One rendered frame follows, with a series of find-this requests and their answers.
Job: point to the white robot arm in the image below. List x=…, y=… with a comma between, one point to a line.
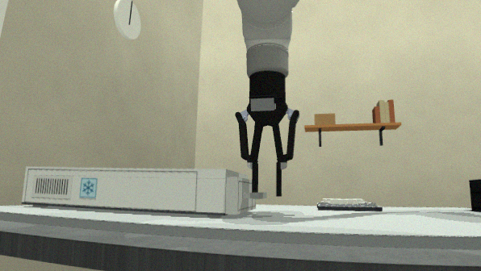
x=267, y=28

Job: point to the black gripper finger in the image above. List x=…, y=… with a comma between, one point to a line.
x=252, y=162
x=293, y=116

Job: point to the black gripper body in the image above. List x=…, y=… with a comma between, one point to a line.
x=268, y=82

